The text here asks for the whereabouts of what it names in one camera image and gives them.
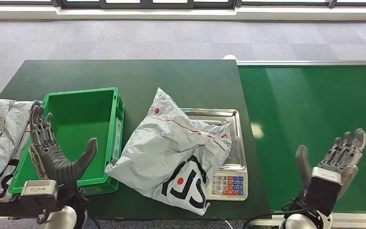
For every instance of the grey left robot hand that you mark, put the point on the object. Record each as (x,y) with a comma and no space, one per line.
(55,164)

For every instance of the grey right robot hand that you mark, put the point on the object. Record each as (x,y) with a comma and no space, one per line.
(344,155)

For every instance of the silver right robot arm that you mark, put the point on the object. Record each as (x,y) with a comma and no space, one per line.
(299,221)

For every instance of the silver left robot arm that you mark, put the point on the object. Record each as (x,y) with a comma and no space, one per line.
(63,218)

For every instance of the green conveyor belt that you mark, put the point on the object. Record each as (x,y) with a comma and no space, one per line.
(303,101)

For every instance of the green plastic crate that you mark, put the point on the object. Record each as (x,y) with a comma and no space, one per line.
(75,123)

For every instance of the steel weighing tray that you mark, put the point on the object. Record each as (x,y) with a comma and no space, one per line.
(233,139)

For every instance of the dark green table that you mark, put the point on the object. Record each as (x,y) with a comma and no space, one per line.
(138,79)

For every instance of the white electronic scale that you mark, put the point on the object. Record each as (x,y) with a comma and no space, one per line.
(228,186)

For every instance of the small white round object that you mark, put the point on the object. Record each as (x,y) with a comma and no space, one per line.
(229,57)

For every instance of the white window sill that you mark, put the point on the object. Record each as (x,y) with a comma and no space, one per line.
(138,13)

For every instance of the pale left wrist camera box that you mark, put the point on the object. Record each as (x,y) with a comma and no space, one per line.
(39,189)

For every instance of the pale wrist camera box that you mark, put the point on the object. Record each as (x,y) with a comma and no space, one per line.
(39,189)
(323,189)

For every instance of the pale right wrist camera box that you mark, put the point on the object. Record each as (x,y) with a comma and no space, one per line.
(323,189)

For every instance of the silver conveyor frame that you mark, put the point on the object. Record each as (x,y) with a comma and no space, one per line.
(296,63)

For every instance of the dark window frame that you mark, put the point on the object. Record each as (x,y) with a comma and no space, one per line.
(145,3)

